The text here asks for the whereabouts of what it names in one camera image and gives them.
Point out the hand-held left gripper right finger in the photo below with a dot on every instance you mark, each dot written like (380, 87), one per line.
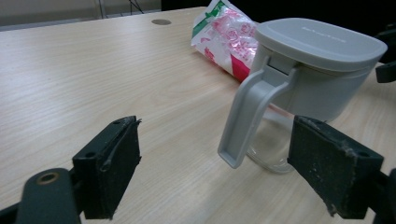
(330, 165)

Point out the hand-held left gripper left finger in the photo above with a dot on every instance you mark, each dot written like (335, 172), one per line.
(106, 174)

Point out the glass jar with grey lid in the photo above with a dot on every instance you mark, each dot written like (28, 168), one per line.
(311, 40)

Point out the pink and white plastic bag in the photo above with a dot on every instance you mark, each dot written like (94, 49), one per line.
(224, 34)

